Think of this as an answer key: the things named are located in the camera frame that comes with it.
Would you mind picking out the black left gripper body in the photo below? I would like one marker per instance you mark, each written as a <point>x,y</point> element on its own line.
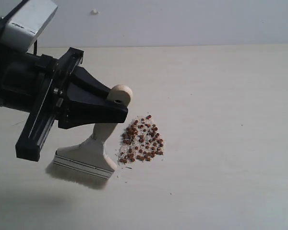
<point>33,84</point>

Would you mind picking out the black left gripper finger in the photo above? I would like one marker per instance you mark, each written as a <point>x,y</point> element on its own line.
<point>88,104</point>
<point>84,80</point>

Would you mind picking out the white wooden paint brush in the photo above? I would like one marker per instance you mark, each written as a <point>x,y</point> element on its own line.
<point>87,163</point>

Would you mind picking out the pile of brown pellets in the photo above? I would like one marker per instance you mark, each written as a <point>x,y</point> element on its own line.
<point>140,141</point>

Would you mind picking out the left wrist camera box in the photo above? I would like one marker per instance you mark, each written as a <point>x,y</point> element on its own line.
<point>26,22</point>

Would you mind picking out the small white wall fixture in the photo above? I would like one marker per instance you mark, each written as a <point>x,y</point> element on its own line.
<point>95,12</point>

